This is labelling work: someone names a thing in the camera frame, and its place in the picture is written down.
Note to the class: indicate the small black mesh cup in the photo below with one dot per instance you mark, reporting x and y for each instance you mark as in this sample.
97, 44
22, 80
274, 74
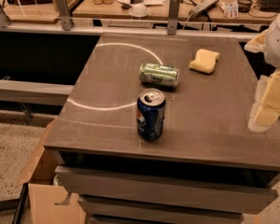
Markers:
244, 5

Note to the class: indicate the cardboard box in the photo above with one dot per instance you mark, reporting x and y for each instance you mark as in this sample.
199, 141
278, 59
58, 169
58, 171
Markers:
49, 202

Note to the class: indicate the green soda can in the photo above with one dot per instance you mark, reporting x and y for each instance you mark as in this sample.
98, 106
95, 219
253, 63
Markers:
159, 74

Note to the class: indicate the white bowl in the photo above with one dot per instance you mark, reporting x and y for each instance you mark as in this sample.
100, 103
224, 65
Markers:
138, 11

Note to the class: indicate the grey drawer cabinet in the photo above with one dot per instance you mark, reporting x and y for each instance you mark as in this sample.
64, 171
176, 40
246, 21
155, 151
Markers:
205, 168

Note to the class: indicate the white printed paper packet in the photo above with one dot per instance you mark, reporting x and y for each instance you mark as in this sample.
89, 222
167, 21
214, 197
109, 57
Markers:
230, 10

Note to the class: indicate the blue Pepsi can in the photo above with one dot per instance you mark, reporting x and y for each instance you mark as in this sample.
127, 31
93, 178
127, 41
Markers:
150, 113

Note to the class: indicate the grey power strip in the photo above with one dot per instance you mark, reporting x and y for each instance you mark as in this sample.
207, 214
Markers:
203, 6

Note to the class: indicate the metal bracket middle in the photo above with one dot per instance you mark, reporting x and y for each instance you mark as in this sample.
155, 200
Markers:
65, 15

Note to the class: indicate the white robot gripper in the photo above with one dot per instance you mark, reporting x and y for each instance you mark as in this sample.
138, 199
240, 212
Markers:
267, 106

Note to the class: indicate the yellow sponge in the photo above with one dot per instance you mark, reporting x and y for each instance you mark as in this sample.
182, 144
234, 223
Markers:
205, 61

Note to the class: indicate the metal bracket right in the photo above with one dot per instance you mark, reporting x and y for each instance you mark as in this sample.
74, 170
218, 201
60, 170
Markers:
173, 17

